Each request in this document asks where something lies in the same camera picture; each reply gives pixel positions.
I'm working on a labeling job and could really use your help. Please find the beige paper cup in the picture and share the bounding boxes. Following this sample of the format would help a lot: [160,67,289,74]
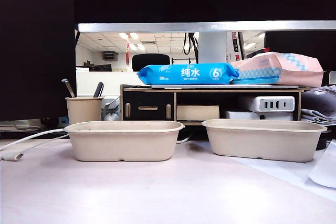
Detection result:
[65,97,104,125]

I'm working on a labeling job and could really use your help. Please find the silver monitor stand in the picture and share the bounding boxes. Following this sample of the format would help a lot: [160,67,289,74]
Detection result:
[198,31,228,63]

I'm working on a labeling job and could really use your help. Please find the grey wall mounted unit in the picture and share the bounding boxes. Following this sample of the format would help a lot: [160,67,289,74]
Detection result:
[102,51,119,61]

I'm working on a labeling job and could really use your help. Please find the black drawer front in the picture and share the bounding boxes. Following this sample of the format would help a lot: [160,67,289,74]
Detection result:
[123,92,174,120]

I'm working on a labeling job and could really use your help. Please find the thick white cable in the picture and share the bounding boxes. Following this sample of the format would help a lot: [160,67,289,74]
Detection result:
[0,129,66,154]

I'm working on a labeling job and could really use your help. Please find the white power strip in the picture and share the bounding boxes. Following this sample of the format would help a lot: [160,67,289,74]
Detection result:
[238,95,296,113]

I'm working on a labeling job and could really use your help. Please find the beige cardboard box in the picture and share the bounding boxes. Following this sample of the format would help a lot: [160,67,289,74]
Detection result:
[177,105,221,121]

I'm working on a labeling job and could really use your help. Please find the white desk gadget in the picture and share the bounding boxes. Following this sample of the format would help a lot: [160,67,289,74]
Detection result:
[102,95,122,122]

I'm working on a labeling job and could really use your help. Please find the white paper sheet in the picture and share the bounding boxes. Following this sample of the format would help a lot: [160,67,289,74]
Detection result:
[228,155,336,202]

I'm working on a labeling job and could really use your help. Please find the black hanging straps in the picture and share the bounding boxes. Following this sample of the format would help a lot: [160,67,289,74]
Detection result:
[183,31,200,56]

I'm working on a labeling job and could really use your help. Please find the beige paper pulp box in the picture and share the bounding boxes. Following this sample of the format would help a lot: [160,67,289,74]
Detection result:
[64,120,186,162]
[201,118,328,163]

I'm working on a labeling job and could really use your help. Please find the white cable with flat plug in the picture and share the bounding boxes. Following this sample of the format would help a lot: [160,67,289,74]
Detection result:
[0,134,69,162]

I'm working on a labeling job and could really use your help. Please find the silver metal pen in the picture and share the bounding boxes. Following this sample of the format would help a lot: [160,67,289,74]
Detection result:
[61,78,77,98]

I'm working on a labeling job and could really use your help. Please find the black round object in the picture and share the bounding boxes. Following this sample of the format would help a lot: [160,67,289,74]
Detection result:
[40,116,60,128]

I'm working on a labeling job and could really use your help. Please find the black pen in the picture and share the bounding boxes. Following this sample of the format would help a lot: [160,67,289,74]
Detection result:
[93,81,105,98]

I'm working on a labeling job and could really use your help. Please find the blue wet wipes pack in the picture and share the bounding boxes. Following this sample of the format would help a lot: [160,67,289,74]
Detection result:
[136,62,240,86]

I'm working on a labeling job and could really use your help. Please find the grey folded cloth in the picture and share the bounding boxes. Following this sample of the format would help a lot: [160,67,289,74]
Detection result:
[301,84,336,125]

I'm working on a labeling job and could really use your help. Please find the grey flat stand base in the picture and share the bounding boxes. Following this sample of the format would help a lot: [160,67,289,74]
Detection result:
[0,119,43,132]

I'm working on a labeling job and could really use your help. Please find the pink tissue pack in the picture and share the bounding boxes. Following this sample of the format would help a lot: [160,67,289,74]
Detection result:
[230,51,328,88]

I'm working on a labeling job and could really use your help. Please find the wooden desk riser shelf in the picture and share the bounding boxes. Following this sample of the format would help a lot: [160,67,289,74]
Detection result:
[120,84,307,126]

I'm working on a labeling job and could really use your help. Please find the dark panel screen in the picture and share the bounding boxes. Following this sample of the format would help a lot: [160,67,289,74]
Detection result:
[0,0,77,121]

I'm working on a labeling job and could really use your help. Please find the black office chair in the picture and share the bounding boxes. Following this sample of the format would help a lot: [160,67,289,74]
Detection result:
[132,53,171,72]

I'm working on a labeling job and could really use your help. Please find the white cabinet with red labels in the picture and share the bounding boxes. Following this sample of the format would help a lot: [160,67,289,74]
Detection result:
[226,31,246,63]

